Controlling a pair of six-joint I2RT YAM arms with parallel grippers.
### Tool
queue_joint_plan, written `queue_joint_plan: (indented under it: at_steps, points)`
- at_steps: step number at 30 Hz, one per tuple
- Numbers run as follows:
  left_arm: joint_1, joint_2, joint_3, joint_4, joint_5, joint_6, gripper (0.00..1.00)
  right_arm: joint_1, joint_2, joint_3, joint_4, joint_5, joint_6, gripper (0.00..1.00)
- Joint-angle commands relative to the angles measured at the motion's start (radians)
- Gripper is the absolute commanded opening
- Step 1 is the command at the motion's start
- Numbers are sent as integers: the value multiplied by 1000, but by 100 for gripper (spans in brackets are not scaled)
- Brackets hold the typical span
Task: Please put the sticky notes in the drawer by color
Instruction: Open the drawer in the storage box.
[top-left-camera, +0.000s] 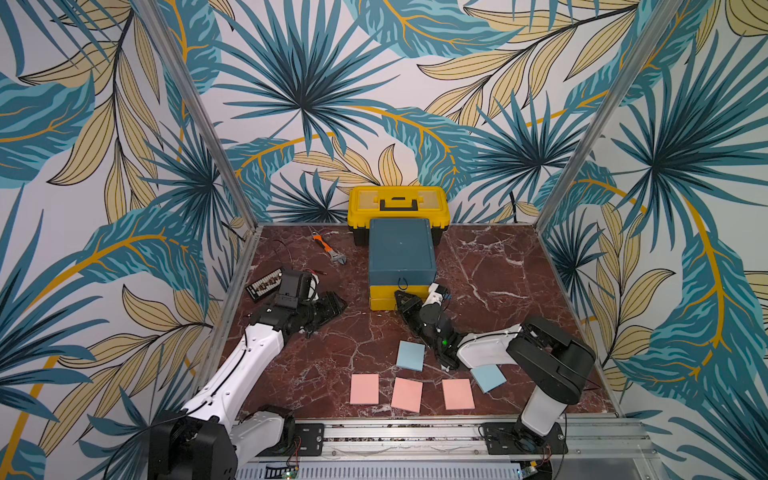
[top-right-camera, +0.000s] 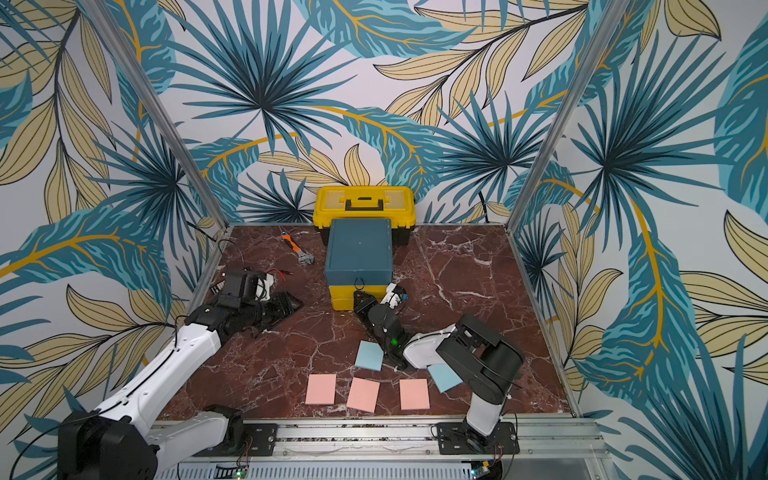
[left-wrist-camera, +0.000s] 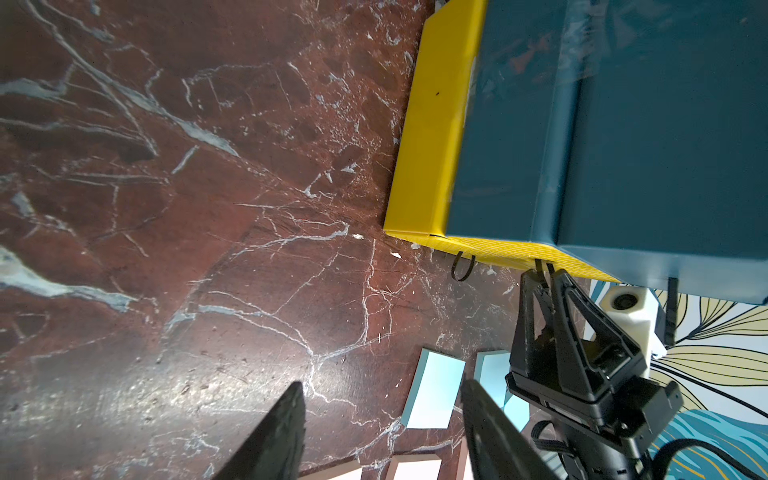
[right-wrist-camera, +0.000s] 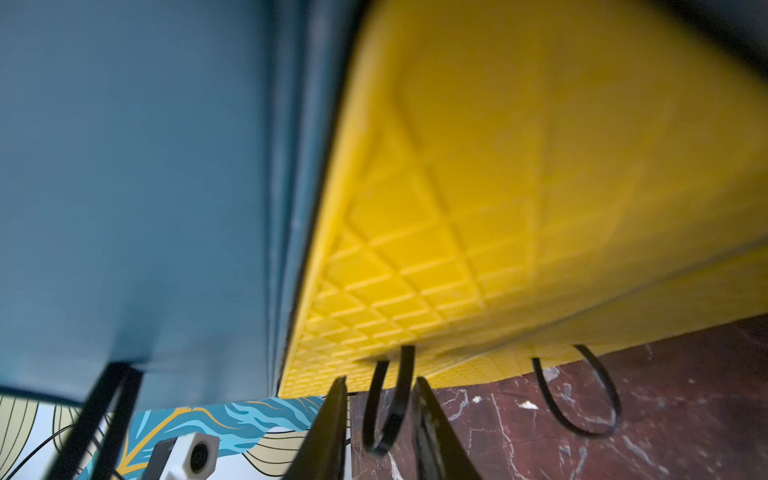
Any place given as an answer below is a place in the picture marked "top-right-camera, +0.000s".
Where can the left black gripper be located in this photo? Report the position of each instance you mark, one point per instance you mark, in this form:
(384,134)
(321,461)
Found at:
(283,306)

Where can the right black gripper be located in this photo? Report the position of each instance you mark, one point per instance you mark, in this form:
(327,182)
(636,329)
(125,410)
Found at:
(372,309)

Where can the blue sticky note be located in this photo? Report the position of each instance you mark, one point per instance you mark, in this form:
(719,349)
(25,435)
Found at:
(369,356)
(444,377)

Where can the teal yellow drawer cabinet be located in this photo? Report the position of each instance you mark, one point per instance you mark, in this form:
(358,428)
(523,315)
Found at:
(359,257)

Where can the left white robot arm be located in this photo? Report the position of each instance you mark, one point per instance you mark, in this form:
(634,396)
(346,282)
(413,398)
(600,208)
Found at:
(118,440)

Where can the pink sticky note middle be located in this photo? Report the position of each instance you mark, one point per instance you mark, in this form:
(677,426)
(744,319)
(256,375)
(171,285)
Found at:
(363,395)

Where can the pink sticky note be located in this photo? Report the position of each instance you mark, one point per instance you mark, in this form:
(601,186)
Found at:
(321,389)
(414,394)
(363,395)

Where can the pink sticky note right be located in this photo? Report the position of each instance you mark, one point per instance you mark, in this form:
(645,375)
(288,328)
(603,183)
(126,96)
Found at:
(414,394)

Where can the pink sticky note left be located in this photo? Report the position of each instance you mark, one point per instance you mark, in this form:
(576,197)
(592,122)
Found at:
(321,389)

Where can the orange adjustable wrench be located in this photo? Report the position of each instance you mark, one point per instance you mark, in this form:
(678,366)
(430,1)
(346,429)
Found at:
(304,257)

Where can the yellow black toolbox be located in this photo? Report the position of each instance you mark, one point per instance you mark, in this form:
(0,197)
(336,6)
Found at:
(395,203)

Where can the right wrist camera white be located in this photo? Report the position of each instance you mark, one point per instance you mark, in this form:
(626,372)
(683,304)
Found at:
(395,296)

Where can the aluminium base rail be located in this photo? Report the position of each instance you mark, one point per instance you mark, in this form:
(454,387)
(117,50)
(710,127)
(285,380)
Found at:
(415,447)

